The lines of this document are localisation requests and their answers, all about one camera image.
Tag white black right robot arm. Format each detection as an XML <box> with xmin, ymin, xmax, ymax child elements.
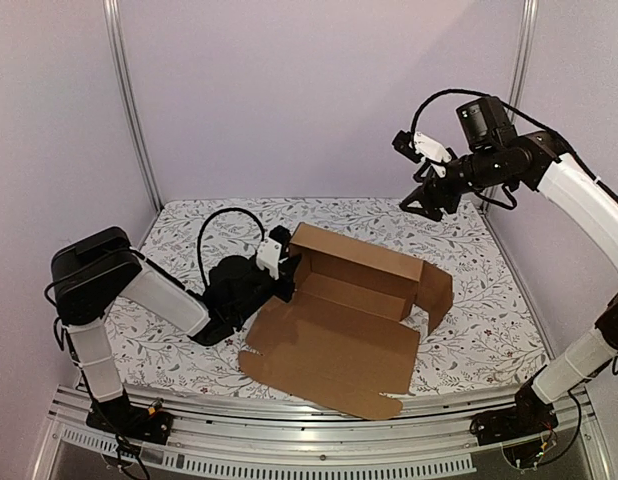
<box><xmin>392</xmin><ymin>91</ymin><xmax>618</xmax><ymax>436</ymax></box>

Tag right aluminium frame post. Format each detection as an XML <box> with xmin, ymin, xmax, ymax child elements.
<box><xmin>508</xmin><ymin>0</ymin><xmax>539</xmax><ymax>107</ymax></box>

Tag aluminium front rail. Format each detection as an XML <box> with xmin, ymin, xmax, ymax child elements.
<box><xmin>32</xmin><ymin>386</ymin><xmax>618</xmax><ymax>479</ymax></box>

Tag brown cardboard box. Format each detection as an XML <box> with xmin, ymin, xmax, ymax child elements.
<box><xmin>238</xmin><ymin>223</ymin><xmax>453</xmax><ymax>420</ymax></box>

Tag aluminium frame post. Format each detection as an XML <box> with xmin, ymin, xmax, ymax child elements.
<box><xmin>103</xmin><ymin>0</ymin><xmax>164</xmax><ymax>213</ymax></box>
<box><xmin>508</xmin><ymin>0</ymin><xmax>539</xmax><ymax>107</ymax></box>

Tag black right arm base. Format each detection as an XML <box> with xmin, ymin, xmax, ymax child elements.
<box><xmin>469</xmin><ymin>396</ymin><xmax>558</xmax><ymax>446</ymax></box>

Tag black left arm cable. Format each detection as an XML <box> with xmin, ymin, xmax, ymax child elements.
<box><xmin>196</xmin><ymin>207</ymin><xmax>268</xmax><ymax>296</ymax></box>

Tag floral white table mat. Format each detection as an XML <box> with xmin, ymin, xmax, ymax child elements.
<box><xmin>105</xmin><ymin>198</ymin><xmax>548</xmax><ymax>400</ymax></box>

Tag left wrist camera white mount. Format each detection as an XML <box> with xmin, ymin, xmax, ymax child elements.
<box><xmin>255</xmin><ymin>225</ymin><xmax>291</xmax><ymax>280</ymax></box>

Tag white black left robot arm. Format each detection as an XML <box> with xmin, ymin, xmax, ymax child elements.
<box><xmin>44</xmin><ymin>227</ymin><xmax>302</xmax><ymax>434</ymax></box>

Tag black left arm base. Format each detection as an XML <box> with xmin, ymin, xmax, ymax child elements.
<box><xmin>86</xmin><ymin>396</ymin><xmax>174</xmax><ymax>445</ymax></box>

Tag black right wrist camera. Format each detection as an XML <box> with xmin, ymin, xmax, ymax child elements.
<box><xmin>392</xmin><ymin>130</ymin><xmax>452</xmax><ymax>183</ymax></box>

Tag left aluminium frame post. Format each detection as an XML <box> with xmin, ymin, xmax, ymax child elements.
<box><xmin>103</xmin><ymin>0</ymin><xmax>164</xmax><ymax>213</ymax></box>

